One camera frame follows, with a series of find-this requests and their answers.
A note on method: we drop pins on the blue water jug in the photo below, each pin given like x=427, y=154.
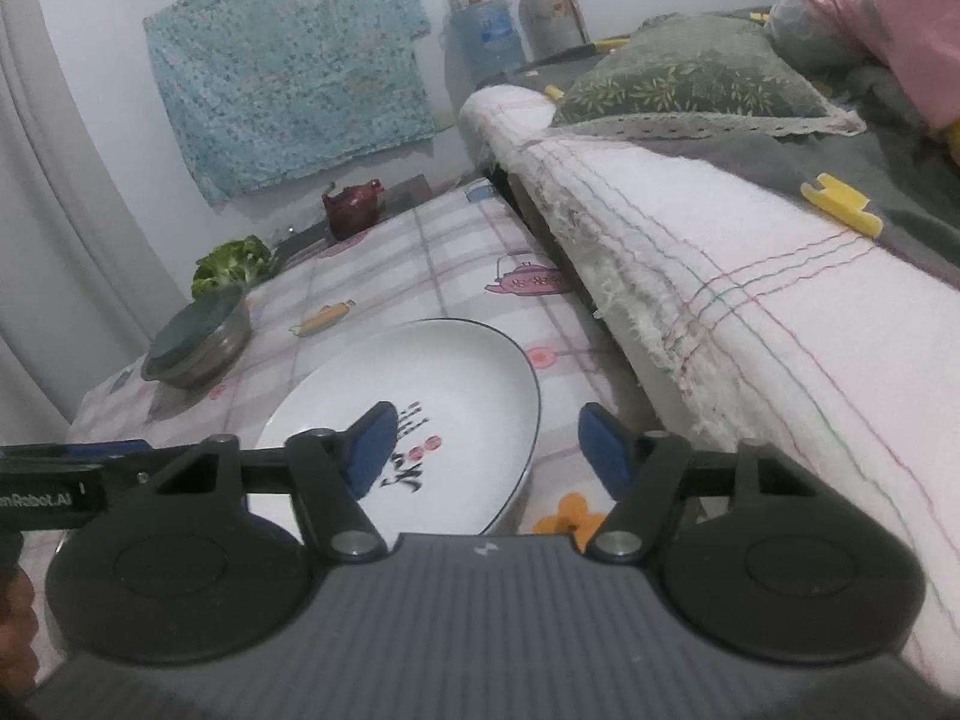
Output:
x=487, y=37

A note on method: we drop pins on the grey blanket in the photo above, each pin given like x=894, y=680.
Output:
x=907, y=187

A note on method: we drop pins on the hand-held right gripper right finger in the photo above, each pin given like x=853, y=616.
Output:
x=607, y=450

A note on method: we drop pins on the white curtain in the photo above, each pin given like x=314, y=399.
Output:
x=60, y=202

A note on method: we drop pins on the steel bowl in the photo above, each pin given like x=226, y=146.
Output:
x=217, y=356

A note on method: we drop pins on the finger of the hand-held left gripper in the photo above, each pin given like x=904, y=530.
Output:
x=82, y=451

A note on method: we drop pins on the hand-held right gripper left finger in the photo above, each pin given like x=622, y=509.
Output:
x=367, y=450

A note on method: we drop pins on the white printed plate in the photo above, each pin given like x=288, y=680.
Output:
x=450, y=375

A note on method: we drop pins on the blue patterned wall cloth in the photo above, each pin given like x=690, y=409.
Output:
x=292, y=60

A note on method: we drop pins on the pale green ceramic bowl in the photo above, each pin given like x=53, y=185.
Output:
x=195, y=322

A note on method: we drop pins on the white stitched quilt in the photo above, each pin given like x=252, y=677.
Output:
x=750, y=300

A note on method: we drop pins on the green floral pillow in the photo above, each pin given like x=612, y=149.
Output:
x=697, y=82

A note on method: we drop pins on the pink cloth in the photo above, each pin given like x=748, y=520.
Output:
x=892, y=15

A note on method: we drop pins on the pink checked printed tablecloth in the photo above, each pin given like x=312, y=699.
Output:
x=420, y=262

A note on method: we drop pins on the green leafy cabbage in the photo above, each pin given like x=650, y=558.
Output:
x=229, y=262

